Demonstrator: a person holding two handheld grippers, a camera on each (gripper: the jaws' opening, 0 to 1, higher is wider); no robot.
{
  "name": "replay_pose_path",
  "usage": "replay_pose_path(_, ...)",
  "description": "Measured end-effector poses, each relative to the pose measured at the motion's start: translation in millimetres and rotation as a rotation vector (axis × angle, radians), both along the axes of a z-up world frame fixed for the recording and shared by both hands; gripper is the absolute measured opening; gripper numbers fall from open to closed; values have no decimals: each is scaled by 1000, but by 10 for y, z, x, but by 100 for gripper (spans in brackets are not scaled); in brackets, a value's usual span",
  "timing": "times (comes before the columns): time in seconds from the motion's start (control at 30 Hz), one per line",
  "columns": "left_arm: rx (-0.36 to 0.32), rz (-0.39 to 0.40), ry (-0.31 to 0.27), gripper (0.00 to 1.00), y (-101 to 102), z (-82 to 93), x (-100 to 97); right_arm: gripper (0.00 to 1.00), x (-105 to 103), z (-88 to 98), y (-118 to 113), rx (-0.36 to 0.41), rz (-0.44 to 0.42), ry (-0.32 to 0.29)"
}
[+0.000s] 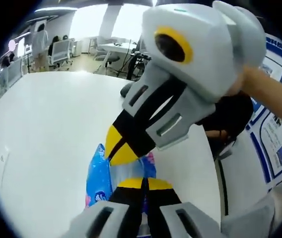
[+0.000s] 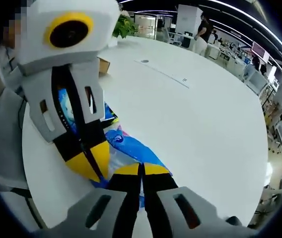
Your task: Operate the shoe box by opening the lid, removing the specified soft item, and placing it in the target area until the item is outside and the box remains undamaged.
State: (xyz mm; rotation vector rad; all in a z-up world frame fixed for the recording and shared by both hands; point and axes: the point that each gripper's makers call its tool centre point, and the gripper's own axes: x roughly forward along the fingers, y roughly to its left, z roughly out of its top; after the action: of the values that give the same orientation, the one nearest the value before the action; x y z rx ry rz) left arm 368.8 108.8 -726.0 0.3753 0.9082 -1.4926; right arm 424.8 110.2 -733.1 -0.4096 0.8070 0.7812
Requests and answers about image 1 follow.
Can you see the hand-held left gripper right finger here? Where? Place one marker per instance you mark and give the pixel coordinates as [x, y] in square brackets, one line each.
[170, 218]

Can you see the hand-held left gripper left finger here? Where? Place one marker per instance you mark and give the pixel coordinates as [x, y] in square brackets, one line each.
[111, 218]

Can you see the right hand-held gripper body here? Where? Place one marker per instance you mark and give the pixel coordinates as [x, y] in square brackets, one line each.
[205, 49]

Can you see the blue pink soft packet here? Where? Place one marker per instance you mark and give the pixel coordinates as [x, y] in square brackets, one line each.
[98, 173]

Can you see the small black object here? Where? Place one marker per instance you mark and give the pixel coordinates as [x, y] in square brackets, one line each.
[126, 90]

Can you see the white office chair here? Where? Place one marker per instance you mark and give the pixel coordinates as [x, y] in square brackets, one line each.
[61, 52]

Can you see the blue white wall poster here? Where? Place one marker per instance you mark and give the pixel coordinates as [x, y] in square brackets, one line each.
[275, 148]

